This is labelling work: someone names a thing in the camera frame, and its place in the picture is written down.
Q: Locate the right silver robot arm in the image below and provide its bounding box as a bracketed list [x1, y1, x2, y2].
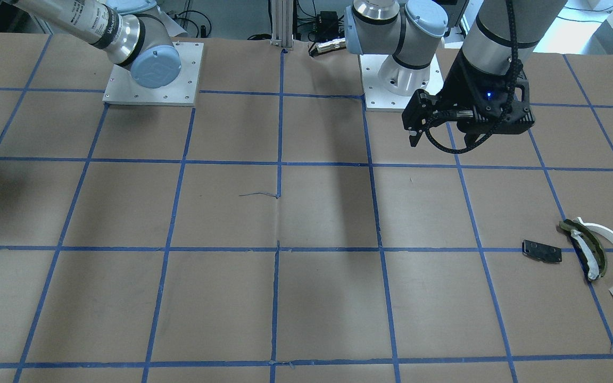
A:
[8, 1, 183, 89]

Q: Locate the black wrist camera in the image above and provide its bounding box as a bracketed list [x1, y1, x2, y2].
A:
[402, 89, 440, 131]

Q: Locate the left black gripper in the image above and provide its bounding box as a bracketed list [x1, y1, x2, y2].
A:
[410, 51, 535, 153]

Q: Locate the brown paper table cover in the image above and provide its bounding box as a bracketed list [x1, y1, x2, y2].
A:
[0, 34, 613, 382]

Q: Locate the black braided cable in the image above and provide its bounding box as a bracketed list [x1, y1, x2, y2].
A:
[424, 0, 525, 155]

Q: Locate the aluminium frame post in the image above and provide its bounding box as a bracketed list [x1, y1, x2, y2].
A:
[269, 1, 295, 51]

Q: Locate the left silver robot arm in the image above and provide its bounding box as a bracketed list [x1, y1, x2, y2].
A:
[344, 1, 565, 154]

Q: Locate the black flat plate part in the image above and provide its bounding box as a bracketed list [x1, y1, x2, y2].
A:
[521, 239, 562, 264]

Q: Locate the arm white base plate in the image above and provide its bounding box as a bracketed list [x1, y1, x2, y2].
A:
[359, 54, 443, 112]
[103, 41, 204, 107]

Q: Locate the olive curved brake shoe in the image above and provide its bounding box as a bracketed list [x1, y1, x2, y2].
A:
[559, 219, 607, 282]

